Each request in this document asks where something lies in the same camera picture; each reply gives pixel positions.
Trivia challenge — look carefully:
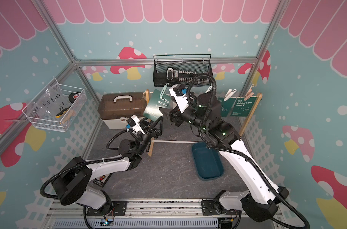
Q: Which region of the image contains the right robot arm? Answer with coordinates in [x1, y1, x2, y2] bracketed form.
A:
[168, 73, 310, 229]

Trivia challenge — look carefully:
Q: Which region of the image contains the brown lidded storage box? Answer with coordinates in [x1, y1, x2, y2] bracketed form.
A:
[98, 92, 147, 130]

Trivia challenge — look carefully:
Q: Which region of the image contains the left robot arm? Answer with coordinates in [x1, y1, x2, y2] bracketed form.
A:
[40, 115, 163, 209]

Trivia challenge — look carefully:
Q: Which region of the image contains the screwdriver bit set case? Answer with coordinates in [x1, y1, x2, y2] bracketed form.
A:
[93, 174, 112, 188]

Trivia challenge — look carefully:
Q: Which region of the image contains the clear wire wall basket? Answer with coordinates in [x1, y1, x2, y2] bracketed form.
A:
[22, 78, 87, 133]

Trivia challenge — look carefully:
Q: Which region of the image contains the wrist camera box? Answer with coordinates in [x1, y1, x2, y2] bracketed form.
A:
[126, 115, 143, 133]
[169, 84, 189, 113]

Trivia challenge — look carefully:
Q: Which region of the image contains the mint green clothespin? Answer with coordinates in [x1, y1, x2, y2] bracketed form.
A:
[160, 83, 169, 98]

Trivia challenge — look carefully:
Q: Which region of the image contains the clear plastic bag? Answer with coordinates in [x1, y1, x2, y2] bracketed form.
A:
[37, 86, 71, 116]

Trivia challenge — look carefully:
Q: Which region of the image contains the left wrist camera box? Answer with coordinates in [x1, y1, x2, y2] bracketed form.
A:
[126, 115, 143, 133]

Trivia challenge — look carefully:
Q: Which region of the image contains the black tape roll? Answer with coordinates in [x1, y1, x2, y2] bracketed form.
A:
[68, 92, 81, 104]

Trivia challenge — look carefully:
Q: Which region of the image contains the teal plastic tray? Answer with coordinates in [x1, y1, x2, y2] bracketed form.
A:
[192, 142, 224, 181]

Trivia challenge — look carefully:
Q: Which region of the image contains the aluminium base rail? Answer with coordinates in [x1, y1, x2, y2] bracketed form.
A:
[42, 199, 281, 229]

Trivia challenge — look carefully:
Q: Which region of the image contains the yellow handled tool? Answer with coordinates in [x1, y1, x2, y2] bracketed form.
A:
[55, 107, 70, 118]

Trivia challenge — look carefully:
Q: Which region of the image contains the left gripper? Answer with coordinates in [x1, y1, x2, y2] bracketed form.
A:
[136, 112, 164, 155]

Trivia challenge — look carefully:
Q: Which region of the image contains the green postcard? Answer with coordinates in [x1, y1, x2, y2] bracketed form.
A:
[143, 89, 172, 121]
[218, 97, 236, 117]
[230, 96, 257, 117]

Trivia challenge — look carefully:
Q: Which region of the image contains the black mesh wall basket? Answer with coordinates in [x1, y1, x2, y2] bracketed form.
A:
[153, 54, 213, 88]

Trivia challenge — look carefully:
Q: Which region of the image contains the wooden postcard rack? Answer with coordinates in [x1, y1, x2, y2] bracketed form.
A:
[144, 90, 262, 148]

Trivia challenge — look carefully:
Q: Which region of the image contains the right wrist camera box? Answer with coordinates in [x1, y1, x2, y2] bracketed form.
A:
[169, 84, 189, 113]

